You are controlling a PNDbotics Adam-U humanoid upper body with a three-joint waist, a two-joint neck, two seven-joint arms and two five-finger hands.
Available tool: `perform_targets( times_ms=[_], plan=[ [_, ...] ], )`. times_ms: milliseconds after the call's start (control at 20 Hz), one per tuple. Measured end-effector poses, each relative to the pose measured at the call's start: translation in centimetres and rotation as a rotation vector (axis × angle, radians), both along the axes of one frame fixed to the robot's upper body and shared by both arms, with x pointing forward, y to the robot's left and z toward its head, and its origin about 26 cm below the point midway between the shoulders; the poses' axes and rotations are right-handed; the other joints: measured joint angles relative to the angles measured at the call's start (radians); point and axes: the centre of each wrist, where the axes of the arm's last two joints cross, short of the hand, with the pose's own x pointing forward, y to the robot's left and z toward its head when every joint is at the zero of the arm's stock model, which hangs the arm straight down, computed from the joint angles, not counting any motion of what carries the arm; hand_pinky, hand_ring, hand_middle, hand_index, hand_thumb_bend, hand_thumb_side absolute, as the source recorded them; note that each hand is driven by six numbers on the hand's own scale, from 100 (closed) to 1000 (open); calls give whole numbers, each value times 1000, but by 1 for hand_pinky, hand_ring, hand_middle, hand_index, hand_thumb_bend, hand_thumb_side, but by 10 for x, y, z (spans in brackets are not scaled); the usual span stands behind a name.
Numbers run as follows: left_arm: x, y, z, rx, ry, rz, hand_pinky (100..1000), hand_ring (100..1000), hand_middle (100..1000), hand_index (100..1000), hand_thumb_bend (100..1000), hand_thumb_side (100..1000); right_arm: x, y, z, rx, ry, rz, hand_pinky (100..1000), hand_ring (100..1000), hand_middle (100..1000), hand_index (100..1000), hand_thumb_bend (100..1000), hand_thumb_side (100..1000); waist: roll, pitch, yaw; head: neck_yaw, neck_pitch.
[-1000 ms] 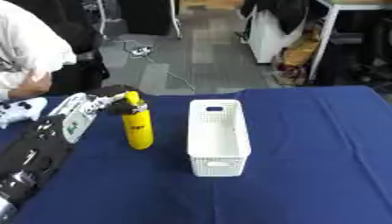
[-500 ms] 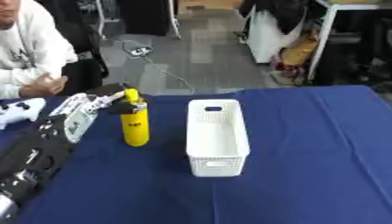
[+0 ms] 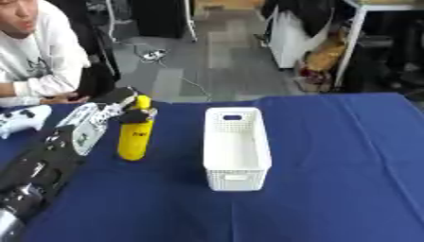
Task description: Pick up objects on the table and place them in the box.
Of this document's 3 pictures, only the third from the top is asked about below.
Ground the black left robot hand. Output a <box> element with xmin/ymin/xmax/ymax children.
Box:
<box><xmin>89</xmin><ymin>86</ymin><xmax>159</xmax><ymax>125</ymax></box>

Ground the yellow bottle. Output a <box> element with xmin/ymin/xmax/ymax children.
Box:
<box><xmin>115</xmin><ymin>95</ymin><xmax>159</xmax><ymax>162</ymax></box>

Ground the white power strip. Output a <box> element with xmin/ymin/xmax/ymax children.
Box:
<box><xmin>140</xmin><ymin>49</ymin><xmax>169</xmax><ymax>62</ymax></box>

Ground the black office chair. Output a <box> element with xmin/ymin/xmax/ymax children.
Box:
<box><xmin>46</xmin><ymin>0</ymin><xmax>123</xmax><ymax>98</ymax></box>

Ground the person's hand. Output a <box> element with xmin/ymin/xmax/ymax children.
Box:
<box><xmin>38</xmin><ymin>93</ymin><xmax>92</xmax><ymax>106</ymax></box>

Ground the white game controller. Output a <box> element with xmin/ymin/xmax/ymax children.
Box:
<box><xmin>0</xmin><ymin>104</ymin><xmax>53</xmax><ymax>140</ymax></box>

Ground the person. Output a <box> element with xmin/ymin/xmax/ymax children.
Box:
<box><xmin>0</xmin><ymin>0</ymin><xmax>93</xmax><ymax>107</ymax></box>

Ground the white plastic basket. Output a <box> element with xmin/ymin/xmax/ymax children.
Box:
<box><xmin>202</xmin><ymin>107</ymin><xmax>274</xmax><ymax>192</ymax></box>

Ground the white cabinet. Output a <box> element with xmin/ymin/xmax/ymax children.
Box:
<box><xmin>268</xmin><ymin>5</ymin><xmax>337</xmax><ymax>70</ymax></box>

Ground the yellow bag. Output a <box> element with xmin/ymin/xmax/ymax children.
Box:
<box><xmin>303</xmin><ymin>29</ymin><xmax>348</xmax><ymax>73</ymax></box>

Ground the white table frame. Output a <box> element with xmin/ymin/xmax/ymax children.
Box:
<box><xmin>332</xmin><ymin>0</ymin><xmax>424</xmax><ymax>89</ymax></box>

